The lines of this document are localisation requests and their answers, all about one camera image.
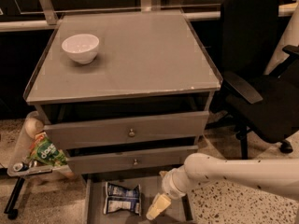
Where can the top grey drawer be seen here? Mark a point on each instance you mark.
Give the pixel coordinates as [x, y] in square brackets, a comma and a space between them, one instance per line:
[108, 132]

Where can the black office chair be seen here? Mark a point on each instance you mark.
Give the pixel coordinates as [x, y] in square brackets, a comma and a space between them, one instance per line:
[264, 104]

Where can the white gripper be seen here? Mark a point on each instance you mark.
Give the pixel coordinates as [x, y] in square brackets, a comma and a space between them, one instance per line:
[168, 185]

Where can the white ceramic bowl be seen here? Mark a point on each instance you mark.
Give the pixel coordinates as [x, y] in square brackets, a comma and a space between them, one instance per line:
[82, 48]

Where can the black cart leg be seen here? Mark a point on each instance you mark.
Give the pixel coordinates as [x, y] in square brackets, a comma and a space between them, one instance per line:
[10, 209]

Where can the soda can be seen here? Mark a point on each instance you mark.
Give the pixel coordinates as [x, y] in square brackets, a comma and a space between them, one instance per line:
[20, 167]

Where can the green snack bag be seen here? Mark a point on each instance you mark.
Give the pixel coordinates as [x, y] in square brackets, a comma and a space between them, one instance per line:
[44, 151]

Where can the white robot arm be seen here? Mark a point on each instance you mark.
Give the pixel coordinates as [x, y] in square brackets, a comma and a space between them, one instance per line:
[275, 176]

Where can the grey drawer cabinet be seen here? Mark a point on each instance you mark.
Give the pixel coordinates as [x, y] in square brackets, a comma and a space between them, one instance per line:
[148, 64]

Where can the middle grey drawer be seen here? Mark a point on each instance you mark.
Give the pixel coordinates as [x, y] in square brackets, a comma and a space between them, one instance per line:
[130, 160]

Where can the blue chip bag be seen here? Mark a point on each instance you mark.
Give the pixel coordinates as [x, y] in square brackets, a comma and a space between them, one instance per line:
[121, 198]

